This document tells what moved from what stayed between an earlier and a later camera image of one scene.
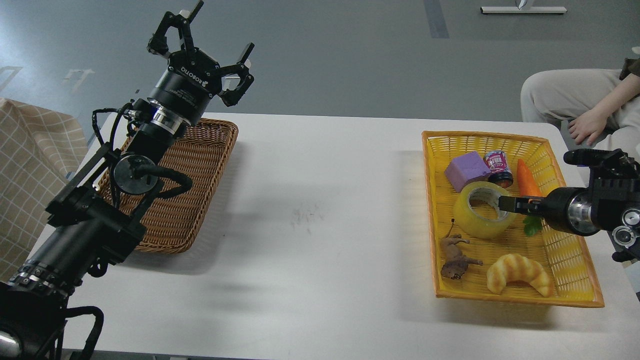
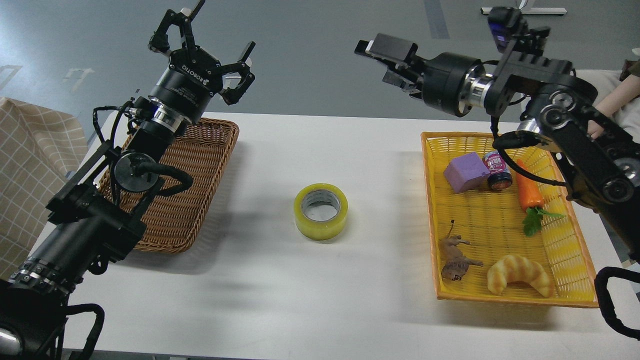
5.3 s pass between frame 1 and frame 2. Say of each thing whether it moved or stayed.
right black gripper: moved
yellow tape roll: moved
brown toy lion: stayed
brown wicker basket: stayed
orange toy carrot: stayed
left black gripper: stayed
